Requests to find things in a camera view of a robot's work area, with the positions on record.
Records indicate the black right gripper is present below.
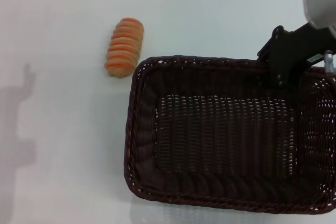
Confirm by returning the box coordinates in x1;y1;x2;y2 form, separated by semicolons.
256;22;336;89

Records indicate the dark brown woven basket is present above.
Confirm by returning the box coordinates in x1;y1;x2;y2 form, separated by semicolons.
123;55;336;215

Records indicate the orange striped bread loaf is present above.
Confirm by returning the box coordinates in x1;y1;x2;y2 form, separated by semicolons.
104;17;145;79

